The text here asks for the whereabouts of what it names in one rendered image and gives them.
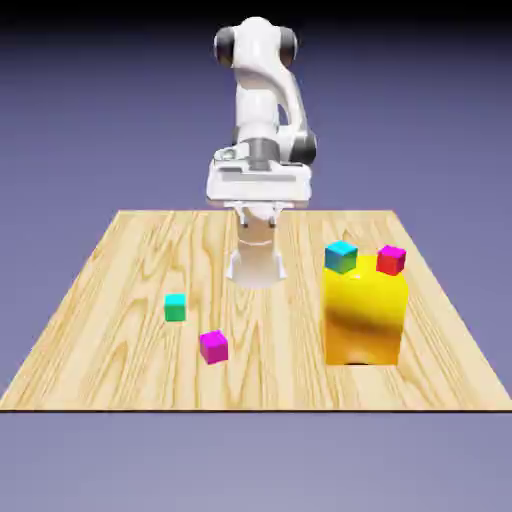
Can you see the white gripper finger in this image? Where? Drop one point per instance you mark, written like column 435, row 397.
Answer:
column 273, row 216
column 242, row 216

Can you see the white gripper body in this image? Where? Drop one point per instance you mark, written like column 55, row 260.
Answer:
column 260, row 188

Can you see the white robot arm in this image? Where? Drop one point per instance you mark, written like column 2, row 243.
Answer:
column 256, row 60

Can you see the small blue cube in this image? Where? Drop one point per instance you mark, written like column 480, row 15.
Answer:
column 340, row 258

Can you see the small green cube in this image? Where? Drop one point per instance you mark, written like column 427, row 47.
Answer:
column 175, row 308

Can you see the small red cube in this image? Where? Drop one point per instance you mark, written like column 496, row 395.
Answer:
column 391, row 260

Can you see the small magenta cube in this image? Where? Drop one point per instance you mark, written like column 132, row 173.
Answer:
column 214, row 348

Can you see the large yellow box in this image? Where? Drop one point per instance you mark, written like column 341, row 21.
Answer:
column 364, row 316

